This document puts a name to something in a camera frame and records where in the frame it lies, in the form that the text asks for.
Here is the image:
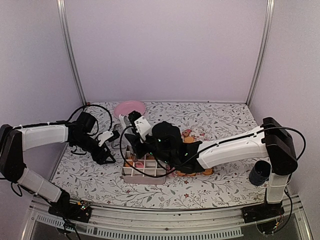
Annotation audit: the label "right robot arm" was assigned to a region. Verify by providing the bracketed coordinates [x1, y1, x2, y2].
[121, 116, 299, 218]

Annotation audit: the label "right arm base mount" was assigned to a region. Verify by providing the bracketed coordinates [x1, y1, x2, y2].
[241, 204, 285, 235]

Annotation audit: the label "pink divided cookie tin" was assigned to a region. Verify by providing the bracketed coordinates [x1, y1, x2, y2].
[122, 153, 168, 185]

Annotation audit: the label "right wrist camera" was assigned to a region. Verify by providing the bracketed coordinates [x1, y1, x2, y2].
[128, 110, 152, 142]

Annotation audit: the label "silver tin lid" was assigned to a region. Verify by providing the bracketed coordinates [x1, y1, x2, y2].
[111, 123, 122, 149]

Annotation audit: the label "front aluminium rail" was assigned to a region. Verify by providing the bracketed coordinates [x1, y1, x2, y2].
[21, 195, 316, 240]

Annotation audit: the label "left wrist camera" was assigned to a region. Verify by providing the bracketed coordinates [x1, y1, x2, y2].
[97, 130, 114, 147]

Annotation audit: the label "metal tongs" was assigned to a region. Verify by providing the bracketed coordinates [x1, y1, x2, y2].
[118, 113, 138, 163]

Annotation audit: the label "pink plate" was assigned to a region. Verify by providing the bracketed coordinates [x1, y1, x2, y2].
[114, 100, 146, 119]

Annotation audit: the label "left aluminium frame post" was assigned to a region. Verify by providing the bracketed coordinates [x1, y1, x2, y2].
[56, 0, 87, 105]

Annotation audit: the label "aluminium frame post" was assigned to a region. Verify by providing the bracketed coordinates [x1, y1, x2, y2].
[56, 0, 87, 105]
[245, 0, 275, 107]

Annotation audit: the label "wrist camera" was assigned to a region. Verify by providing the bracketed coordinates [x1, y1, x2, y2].
[97, 130, 114, 147]
[128, 110, 152, 142]

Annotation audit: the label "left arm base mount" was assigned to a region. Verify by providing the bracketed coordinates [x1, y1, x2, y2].
[48, 201, 92, 223]

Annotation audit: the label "dark blue mug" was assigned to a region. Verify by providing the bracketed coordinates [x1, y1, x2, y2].
[248, 160, 271, 186]

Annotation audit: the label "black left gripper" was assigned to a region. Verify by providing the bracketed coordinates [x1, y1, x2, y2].
[72, 133, 116, 165]

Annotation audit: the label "right aluminium frame post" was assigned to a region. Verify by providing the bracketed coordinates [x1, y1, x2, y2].
[245, 0, 275, 107]

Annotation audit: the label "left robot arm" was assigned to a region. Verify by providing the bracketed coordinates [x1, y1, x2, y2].
[0, 112, 119, 217]

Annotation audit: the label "floral cookie tray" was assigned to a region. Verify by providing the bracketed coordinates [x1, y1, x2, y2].
[174, 128, 208, 177]

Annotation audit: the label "round cracker cookie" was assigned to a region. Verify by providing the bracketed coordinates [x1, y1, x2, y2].
[183, 136, 195, 143]
[202, 168, 213, 176]

